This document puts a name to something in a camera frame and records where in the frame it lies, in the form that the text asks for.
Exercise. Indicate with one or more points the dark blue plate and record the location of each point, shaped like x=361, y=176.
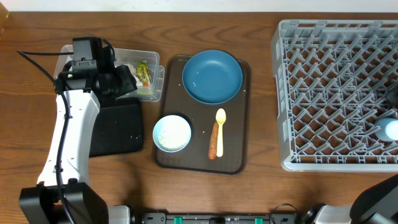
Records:
x=212, y=77

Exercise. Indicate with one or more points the grey dishwasher rack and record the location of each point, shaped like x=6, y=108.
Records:
x=333, y=78

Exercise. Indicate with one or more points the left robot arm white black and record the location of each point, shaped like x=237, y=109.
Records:
x=93, y=119

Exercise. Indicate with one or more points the light blue cup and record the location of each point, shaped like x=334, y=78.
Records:
x=388, y=129

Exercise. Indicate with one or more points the pale yellow plastic spoon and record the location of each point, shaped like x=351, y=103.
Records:
x=220, y=119

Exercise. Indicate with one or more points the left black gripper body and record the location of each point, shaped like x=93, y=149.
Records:
x=120, y=83

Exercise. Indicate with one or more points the clear plastic waste bin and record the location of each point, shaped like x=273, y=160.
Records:
x=156, y=71

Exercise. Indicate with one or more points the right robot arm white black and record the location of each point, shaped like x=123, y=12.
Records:
x=376, y=205

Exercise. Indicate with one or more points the brown serving tray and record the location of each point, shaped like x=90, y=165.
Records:
x=201, y=117

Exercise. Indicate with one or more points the black waste tray bin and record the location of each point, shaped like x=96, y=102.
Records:
x=119, y=127

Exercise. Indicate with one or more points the green yellow snack wrapper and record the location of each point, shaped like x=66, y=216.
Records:
x=143, y=74

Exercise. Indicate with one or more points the light blue bowl with rice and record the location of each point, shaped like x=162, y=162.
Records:
x=171, y=133

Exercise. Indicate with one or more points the orange carrot stick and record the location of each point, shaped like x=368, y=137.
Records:
x=213, y=142

